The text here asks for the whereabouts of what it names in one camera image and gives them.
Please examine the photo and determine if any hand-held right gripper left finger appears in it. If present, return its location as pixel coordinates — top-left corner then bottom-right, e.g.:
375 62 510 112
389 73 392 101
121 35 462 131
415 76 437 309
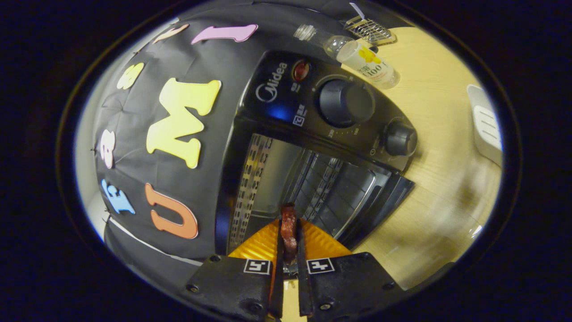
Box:
185 219 285 320

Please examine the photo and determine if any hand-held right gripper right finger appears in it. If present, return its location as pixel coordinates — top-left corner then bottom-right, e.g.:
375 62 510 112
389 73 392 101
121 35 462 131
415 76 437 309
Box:
296 219 405 319

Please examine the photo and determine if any red meat slice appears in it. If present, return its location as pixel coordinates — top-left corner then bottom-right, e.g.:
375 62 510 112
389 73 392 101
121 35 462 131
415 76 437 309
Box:
280 203 299 264

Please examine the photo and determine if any black electric oven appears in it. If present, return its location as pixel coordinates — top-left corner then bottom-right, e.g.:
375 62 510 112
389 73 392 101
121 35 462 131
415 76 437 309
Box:
214 50 418 264

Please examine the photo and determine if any white rectangular dish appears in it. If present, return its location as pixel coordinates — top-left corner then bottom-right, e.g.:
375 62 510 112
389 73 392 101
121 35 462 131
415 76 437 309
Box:
467 84 504 168

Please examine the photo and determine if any clear drink bottle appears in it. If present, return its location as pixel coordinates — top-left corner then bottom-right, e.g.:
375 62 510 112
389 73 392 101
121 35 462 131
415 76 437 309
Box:
294 25 400 90

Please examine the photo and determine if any metal wire utensil holder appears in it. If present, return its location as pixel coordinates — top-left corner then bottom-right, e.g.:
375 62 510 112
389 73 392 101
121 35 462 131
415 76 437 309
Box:
344 16 397 45

